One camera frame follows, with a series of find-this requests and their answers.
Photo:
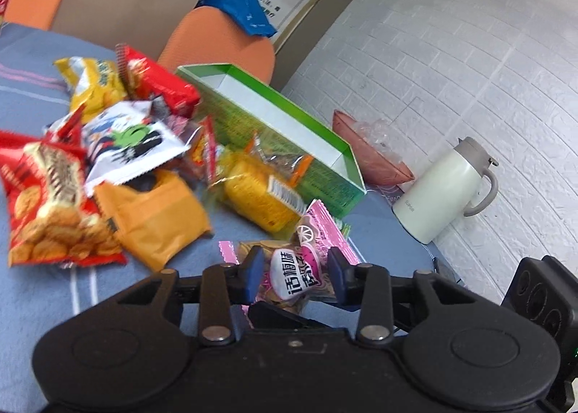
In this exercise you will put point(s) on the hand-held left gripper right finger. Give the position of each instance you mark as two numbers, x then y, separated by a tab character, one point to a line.
337	277

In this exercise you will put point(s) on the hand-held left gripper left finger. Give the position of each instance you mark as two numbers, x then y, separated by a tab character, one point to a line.
253	275

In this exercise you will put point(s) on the pink snack packet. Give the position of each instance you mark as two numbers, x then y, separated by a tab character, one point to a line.
311	232

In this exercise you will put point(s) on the yellow cookie pack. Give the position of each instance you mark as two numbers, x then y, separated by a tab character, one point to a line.
253	196

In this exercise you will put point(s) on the green cardboard box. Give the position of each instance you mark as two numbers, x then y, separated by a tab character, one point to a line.
316	187

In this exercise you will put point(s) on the orange snack packet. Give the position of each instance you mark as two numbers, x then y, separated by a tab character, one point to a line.
153	223

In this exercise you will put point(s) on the clear red snack packet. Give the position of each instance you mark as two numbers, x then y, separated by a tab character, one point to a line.
203	153

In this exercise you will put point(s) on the small red snack packet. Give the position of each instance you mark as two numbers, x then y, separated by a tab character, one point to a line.
67	128

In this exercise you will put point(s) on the cream thermos jug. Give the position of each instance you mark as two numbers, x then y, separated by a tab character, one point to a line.
433	196

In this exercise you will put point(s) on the clear plastic wrap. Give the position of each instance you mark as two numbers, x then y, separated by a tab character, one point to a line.
372	133

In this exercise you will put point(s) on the white cartoon snack bag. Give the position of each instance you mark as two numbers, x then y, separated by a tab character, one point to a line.
126	142

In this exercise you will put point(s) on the red checkered snack bag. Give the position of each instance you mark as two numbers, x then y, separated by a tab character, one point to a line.
162	83

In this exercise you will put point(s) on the large red cookie bag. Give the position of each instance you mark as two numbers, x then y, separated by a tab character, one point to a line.
40	209

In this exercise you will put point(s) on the yellow snack bag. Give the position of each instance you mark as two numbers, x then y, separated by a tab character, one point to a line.
97	88

